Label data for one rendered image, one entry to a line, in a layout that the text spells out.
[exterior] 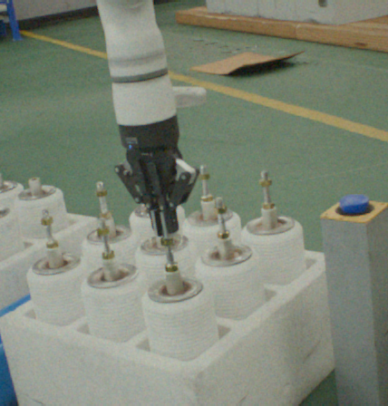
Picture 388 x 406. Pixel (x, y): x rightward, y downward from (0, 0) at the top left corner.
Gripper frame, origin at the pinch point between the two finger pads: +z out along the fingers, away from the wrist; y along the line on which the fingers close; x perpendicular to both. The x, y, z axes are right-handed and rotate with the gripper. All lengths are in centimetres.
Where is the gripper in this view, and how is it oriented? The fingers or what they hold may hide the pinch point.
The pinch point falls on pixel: (164, 221)
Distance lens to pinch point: 105.6
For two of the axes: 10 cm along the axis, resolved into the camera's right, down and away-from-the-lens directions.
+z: 1.4, 9.3, 3.4
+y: 7.8, 1.1, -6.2
